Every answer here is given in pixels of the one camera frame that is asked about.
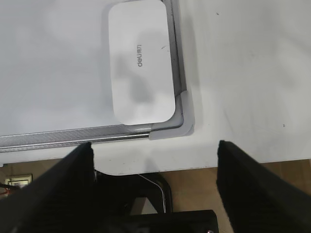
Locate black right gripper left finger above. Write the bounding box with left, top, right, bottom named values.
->
left=0, top=143, right=95, bottom=233

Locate white board with grey frame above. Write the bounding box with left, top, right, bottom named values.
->
left=0, top=0, right=193, bottom=152

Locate white board eraser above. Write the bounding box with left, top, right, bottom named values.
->
left=108, top=0, right=175, bottom=125

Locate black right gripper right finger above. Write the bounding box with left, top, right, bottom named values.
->
left=216, top=140, right=311, bottom=233

